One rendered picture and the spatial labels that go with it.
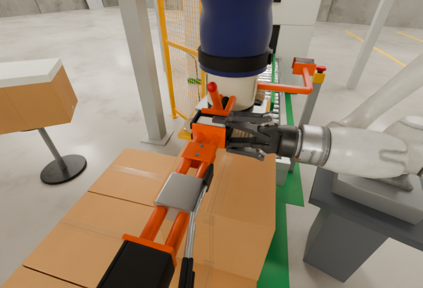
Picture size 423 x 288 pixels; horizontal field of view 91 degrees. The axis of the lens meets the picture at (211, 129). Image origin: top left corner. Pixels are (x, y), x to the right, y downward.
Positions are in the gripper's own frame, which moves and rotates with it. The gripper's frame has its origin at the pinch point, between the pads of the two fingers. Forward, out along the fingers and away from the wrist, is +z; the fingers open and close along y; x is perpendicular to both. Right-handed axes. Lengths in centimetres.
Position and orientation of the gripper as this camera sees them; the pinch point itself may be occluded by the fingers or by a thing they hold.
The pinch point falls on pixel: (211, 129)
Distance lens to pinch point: 52.2
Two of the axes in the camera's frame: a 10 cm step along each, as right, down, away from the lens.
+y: 0.0, 8.1, 5.9
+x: 2.6, -5.7, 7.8
